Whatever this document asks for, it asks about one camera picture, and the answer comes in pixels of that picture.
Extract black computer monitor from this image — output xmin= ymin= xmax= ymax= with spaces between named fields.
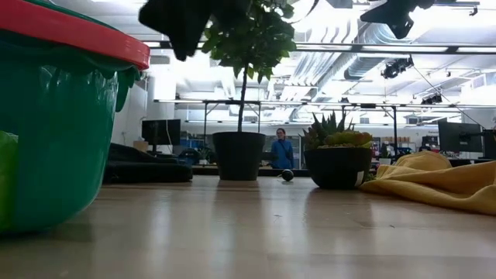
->
xmin=141 ymin=119 xmax=182 ymax=155
xmin=482 ymin=129 xmax=496 ymax=160
xmin=438 ymin=121 xmax=484 ymax=153

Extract yellow cloth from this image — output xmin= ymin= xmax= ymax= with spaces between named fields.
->
xmin=360 ymin=150 xmax=496 ymax=216

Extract green basket with orange rim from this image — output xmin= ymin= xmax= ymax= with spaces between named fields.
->
xmin=0 ymin=0 xmax=151 ymax=233

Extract black ceiling spotlight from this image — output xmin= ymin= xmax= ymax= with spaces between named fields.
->
xmin=381 ymin=56 xmax=415 ymax=80
xmin=421 ymin=92 xmax=443 ymax=105

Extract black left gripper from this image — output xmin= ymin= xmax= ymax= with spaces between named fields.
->
xmin=138 ymin=0 xmax=253 ymax=62

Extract black metal table frame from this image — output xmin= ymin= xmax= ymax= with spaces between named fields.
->
xmin=191 ymin=165 xmax=311 ymax=177

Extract succulents in black bowl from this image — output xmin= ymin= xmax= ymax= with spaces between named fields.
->
xmin=300 ymin=111 xmax=374 ymax=190

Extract leafy plant in black pot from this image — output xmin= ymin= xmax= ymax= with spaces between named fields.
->
xmin=201 ymin=0 xmax=298 ymax=181

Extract person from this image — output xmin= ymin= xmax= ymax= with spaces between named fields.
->
xmin=270 ymin=127 xmax=295 ymax=170

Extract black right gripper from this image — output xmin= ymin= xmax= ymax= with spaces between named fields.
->
xmin=359 ymin=0 xmax=436 ymax=40

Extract black overhead rail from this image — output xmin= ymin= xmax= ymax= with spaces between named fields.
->
xmin=143 ymin=40 xmax=496 ymax=55

